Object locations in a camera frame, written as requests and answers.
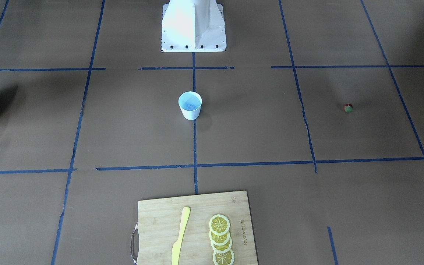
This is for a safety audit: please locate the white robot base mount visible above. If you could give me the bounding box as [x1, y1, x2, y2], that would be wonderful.
[160, 0, 227, 53]

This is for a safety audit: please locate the wooden cutting board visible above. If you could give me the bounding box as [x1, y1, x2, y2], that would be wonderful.
[130, 191, 259, 265]

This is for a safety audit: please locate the red strawberry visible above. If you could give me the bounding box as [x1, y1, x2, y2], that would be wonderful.
[343, 104, 354, 113]

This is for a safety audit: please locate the light blue plastic cup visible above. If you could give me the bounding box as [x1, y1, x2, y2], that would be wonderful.
[178, 92, 202, 120]

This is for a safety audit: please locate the yellow plastic knife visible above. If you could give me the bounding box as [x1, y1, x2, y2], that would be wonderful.
[171, 206, 191, 265]

